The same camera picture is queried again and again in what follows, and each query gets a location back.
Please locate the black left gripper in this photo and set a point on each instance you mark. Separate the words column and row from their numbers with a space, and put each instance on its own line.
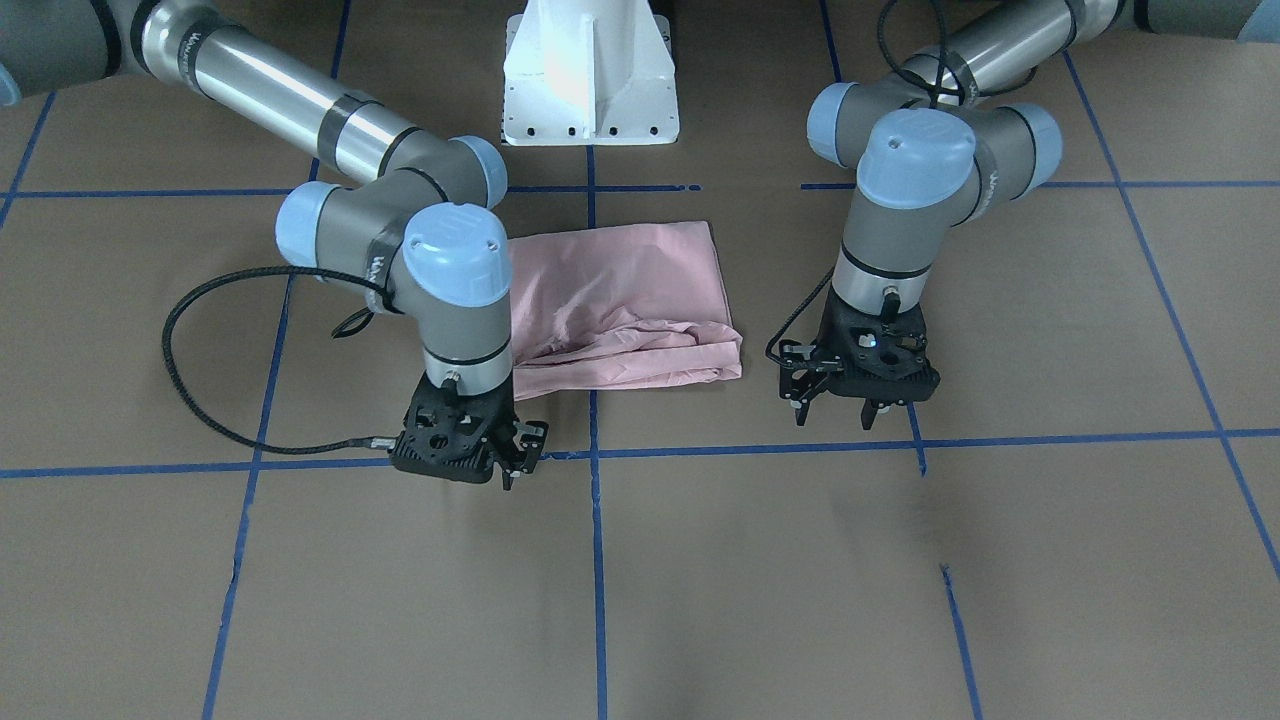
column 836, row 342

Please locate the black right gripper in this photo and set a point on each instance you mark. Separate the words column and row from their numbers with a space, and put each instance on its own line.
column 527, row 441

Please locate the pink Snoopy t-shirt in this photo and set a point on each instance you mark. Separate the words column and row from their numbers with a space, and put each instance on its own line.
column 638, row 306

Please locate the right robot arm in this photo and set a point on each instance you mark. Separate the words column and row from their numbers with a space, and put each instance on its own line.
column 414, row 232

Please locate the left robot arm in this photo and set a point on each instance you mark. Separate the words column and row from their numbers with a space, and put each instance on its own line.
column 926, row 158

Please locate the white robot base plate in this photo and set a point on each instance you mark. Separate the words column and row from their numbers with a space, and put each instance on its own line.
column 601, row 73

